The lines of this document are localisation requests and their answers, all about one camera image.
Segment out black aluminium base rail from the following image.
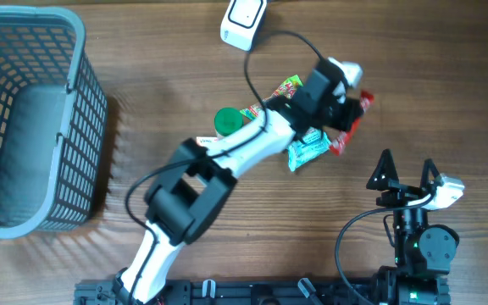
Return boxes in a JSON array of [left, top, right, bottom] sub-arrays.
[[73, 277, 452, 305]]

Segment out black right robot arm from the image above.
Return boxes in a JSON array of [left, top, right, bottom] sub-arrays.
[[366, 149, 465, 304]]

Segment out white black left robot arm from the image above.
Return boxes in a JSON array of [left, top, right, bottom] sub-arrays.
[[114, 58, 363, 304]]

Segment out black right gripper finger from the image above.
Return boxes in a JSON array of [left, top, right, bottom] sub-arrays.
[[419, 158, 440, 191], [366, 149, 399, 190]]

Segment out small red white box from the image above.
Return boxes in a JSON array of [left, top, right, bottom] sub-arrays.
[[196, 136, 219, 147]]

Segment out green Haribo candy bag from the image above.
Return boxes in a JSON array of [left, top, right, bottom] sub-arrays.
[[240, 75, 302, 120]]

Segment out light blue snack packet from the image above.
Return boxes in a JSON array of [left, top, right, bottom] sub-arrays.
[[287, 128, 330, 172]]

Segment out white barcode scanner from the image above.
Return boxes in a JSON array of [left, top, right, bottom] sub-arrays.
[[219, 0, 269, 52]]

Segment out green lid jar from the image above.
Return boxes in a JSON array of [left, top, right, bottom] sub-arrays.
[[213, 108, 244, 137]]

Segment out red Nescafe coffee stick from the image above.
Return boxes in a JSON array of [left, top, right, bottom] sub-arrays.
[[329, 91, 374, 156]]

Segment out grey plastic basket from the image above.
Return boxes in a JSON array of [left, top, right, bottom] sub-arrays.
[[0, 6, 108, 239]]

